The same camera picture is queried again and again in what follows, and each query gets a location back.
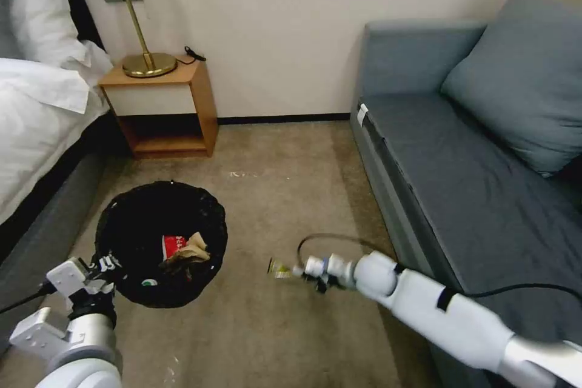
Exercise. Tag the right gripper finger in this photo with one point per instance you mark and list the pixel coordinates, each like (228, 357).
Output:
(298, 272)

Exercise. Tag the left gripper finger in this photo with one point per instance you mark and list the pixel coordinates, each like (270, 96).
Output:
(108, 263)
(101, 287)

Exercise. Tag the black trash bin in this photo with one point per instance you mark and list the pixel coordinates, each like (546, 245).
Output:
(136, 279)

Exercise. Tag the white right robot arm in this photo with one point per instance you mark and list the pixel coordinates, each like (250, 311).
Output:
(436, 315)

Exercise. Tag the small green white lid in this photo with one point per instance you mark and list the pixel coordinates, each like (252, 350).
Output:
(147, 283)

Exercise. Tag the red snack wrapper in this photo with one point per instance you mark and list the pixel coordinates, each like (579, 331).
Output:
(173, 247)

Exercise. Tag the crumpled brown paper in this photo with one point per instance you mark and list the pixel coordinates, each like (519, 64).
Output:
(193, 251)

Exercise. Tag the white duvet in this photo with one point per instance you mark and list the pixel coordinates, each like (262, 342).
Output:
(41, 133)

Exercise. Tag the grey blue sofa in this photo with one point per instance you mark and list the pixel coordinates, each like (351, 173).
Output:
(454, 206)

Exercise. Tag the black baseboard strip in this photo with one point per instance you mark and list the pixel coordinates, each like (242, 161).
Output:
(282, 119)

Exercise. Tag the white sofa tag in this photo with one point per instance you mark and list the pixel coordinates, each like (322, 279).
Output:
(362, 116)

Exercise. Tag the wooden nightstand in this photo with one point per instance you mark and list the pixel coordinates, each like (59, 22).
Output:
(159, 101)

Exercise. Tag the brass table lamp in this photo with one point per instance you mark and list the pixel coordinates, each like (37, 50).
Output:
(147, 64)

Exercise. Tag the white pillow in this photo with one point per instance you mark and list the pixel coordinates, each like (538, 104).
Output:
(41, 6)

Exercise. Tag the grey blue cushion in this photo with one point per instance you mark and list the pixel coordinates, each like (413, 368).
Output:
(518, 83)

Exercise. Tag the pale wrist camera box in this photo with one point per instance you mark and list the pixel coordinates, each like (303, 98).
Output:
(67, 277)

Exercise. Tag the grey bed frame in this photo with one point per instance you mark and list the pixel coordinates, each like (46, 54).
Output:
(41, 242)

